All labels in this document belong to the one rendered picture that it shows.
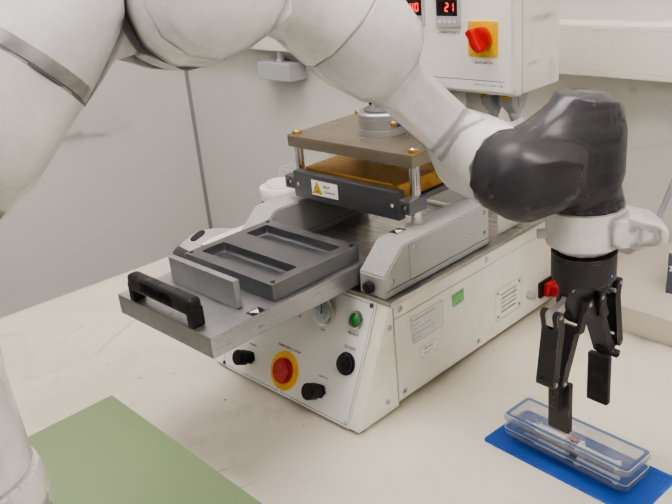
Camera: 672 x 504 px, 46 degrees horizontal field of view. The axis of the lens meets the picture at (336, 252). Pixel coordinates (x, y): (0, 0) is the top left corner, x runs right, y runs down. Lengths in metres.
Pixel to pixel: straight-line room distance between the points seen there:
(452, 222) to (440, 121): 0.31
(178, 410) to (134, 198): 1.59
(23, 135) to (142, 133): 2.12
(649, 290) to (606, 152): 0.61
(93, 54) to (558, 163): 0.46
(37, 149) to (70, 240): 2.05
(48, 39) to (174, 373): 0.83
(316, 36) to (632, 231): 0.42
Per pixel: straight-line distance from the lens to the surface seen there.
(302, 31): 0.72
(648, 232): 0.94
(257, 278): 1.06
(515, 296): 1.38
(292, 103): 2.37
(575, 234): 0.91
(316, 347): 1.20
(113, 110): 2.70
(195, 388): 1.32
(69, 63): 0.65
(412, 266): 1.14
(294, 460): 1.12
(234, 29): 0.63
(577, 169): 0.86
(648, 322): 1.39
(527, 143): 0.84
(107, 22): 0.67
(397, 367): 1.16
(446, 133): 0.92
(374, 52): 0.74
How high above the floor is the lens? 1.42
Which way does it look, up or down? 22 degrees down
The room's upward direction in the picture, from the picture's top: 5 degrees counter-clockwise
